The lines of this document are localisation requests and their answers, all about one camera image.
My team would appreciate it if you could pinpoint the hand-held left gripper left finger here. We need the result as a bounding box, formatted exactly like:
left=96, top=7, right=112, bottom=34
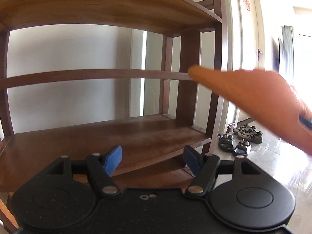
left=51, top=145, right=122, bottom=198

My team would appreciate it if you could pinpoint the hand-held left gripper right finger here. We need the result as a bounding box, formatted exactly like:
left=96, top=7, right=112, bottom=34
left=183, top=145, right=259, bottom=198

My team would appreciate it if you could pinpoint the brown wooden shoe rack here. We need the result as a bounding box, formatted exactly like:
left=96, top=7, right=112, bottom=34
left=0, top=0, right=228, bottom=234

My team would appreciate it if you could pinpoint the orange foam slipper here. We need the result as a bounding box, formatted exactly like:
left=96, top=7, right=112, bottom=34
left=189, top=65, right=312, bottom=154

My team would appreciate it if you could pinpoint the white door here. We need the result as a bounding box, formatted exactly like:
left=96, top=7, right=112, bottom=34
left=235, top=0, right=265, bottom=125

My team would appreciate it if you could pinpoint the grey curtain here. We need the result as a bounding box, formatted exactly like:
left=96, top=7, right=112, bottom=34
left=282, top=25, right=295, bottom=78

